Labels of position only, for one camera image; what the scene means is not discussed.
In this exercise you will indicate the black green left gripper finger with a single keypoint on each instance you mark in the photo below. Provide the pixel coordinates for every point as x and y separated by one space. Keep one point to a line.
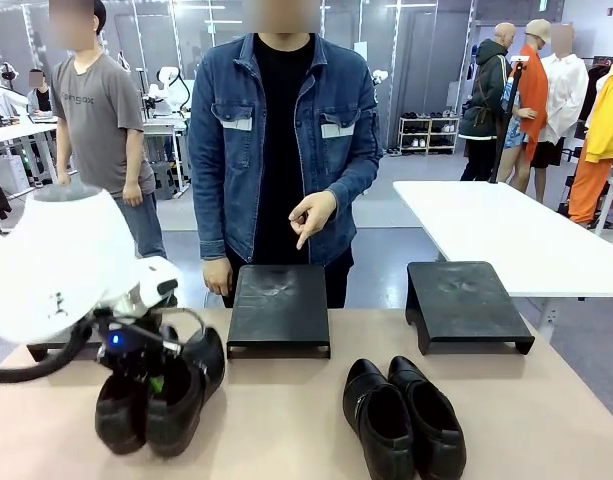
127 377
157 385

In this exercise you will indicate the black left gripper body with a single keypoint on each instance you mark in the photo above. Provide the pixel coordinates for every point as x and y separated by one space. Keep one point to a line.
131 342

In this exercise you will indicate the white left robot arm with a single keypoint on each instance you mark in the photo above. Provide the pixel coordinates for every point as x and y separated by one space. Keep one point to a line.
61 260

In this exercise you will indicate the person's right denim forearm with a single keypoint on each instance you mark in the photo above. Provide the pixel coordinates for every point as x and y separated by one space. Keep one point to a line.
211 215

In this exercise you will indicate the person's left denim forearm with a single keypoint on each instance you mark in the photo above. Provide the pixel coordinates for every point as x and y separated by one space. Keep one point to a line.
356 187

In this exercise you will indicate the black sloped shoe stand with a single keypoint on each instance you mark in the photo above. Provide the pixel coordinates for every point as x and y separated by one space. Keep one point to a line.
38 350
278 307
463 305

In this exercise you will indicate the person in denim jacket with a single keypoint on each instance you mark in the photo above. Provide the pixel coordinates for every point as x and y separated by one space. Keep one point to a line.
281 150

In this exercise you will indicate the seated person at desk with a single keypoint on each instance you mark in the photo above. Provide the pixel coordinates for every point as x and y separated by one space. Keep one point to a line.
40 97

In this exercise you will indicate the white shoe rack with shoes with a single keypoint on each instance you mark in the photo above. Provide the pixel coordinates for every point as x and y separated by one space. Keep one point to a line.
428 135

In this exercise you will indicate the person's right hand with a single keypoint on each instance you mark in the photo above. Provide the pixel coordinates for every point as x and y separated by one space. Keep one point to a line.
218 275

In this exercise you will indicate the person's left hand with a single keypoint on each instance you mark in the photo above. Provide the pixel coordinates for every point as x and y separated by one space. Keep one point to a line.
316 212

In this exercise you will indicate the grey plastic stool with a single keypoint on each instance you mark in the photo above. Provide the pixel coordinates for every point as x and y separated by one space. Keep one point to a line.
166 180

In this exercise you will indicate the white background desk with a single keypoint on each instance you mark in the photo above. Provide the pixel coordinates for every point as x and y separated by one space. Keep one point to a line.
16 131

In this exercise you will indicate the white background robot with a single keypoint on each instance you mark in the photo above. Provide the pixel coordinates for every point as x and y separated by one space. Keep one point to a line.
171 87

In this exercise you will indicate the white side table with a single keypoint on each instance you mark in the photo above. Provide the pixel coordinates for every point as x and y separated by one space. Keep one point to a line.
511 230

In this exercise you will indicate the mannequin in dark hooded jacket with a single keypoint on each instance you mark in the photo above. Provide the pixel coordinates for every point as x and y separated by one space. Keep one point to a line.
486 95

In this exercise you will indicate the mannequin in orange garment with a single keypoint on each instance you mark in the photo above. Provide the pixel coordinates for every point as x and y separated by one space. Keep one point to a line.
528 100

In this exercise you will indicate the mannequin in white shirt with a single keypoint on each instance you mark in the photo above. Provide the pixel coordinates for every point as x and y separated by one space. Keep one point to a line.
566 95

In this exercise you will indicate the yellow and orange clothes mannequin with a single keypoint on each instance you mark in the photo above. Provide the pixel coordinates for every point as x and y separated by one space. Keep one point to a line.
603 130

